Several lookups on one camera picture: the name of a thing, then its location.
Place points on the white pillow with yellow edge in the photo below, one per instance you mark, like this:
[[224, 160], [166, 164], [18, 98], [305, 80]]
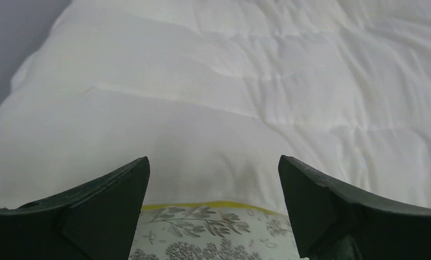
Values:
[[213, 93]]

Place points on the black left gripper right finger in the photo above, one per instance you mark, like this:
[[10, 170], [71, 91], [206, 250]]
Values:
[[331, 219]]

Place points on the floral patterned bed sheet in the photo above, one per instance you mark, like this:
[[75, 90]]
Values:
[[204, 232]]

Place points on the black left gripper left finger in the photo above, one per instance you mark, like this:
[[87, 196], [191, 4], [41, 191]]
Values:
[[95, 220]]

